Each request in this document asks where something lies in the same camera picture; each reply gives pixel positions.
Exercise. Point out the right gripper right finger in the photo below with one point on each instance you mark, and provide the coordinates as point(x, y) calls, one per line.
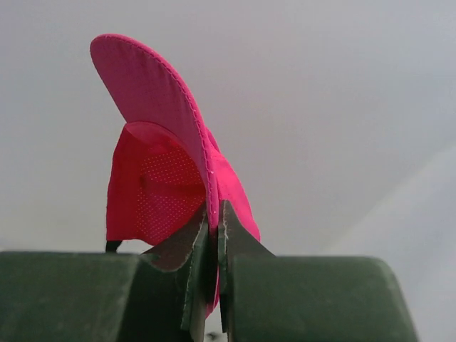
point(264, 297)

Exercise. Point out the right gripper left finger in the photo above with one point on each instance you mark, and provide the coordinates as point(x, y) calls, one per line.
point(156, 296)

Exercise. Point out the magenta baseball cap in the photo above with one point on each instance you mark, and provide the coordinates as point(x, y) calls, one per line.
point(166, 164)

